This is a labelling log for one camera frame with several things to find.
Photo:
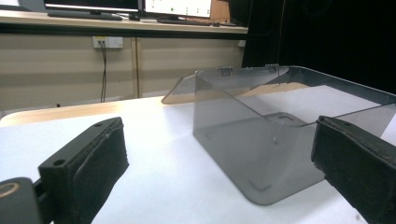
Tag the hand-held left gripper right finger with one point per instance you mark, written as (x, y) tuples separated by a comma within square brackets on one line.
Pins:
[(358, 161)]

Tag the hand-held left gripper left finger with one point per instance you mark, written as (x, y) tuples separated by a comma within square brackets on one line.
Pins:
[(84, 168)]

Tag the grey transparent lidded box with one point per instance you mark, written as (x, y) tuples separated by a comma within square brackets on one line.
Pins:
[(243, 149)]

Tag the white table mat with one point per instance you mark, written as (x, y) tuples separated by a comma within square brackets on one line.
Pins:
[(162, 174)]

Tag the wooden desk with beige panels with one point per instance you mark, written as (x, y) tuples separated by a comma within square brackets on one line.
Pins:
[(62, 71)]

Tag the black curtain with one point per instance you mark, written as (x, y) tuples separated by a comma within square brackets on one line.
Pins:
[(327, 37)]

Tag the black computer mouse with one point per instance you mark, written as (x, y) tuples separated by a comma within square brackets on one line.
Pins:
[(134, 17)]

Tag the computer monitor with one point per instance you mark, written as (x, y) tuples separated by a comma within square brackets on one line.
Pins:
[(93, 3), (177, 7)]

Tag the black keyboard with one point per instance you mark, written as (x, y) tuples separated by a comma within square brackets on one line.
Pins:
[(186, 22)]

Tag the brown cardboard box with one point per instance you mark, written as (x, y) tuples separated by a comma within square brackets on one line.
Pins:
[(220, 11)]

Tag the white wall socket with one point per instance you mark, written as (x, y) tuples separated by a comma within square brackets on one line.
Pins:
[(112, 42)]

